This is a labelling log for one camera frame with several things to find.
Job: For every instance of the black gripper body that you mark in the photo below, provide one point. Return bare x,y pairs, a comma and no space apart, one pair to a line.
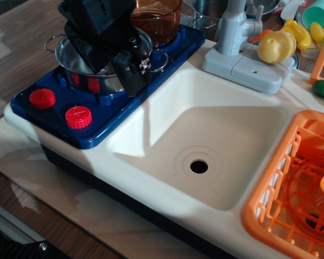
110,21

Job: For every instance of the steel bowl at top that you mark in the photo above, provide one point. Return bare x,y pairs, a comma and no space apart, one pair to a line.
269,6

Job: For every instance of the left red stove knob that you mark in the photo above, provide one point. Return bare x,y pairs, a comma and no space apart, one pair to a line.
42,99

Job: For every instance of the yellow toy pear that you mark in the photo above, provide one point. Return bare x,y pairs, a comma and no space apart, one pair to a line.
276,47

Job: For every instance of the orange dish rack basket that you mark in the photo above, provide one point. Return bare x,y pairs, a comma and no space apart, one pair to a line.
264,215

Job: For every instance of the black metal bracket bottom left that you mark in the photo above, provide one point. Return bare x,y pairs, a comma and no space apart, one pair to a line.
40,249

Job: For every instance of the blue toy stove top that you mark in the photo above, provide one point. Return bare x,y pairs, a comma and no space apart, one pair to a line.
108,111

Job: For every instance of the cream toy sink unit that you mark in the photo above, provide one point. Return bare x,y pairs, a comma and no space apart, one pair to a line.
191,155

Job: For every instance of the red stove knob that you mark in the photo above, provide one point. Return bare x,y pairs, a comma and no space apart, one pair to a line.
42,99
78,117

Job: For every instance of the transparent orange lid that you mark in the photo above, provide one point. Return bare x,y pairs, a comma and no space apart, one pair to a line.
304,196

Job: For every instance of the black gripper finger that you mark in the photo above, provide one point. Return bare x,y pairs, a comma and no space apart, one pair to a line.
133,73
93,52

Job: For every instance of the transparent amber plastic pot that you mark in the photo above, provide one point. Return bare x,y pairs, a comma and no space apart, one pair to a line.
160,19

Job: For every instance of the yellow toy corn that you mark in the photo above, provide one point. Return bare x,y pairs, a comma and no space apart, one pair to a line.
317,32

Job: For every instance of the teal plastic cup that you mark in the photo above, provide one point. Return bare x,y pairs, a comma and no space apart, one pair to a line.
314,13

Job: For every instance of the grey toy faucet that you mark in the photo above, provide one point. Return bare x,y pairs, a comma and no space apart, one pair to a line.
234,59

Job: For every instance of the steel pot behind faucet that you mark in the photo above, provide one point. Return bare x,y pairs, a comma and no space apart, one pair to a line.
208,13

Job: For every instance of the steel pan with loop handles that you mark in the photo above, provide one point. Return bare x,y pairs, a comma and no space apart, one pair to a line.
81,77

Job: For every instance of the right red stove knob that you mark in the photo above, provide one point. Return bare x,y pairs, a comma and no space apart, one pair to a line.
78,117

